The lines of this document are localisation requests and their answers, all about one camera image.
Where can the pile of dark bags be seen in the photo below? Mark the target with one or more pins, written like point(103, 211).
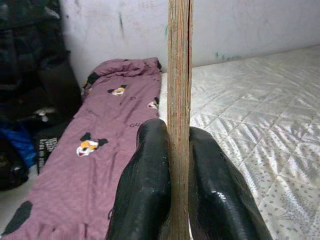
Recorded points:
point(30, 62)

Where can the white quilted mattress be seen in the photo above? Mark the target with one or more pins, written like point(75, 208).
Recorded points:
point(262, 112)

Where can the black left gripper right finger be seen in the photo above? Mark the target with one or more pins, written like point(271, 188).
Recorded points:
point(220, 200)

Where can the purple cartoon print blanket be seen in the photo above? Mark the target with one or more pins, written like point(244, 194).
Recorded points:
point(75, 175)

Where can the colourful children's board book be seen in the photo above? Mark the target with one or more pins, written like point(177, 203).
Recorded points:
point(180, 100)

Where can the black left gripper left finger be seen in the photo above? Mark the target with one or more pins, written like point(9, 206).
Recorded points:
point(142, 195)

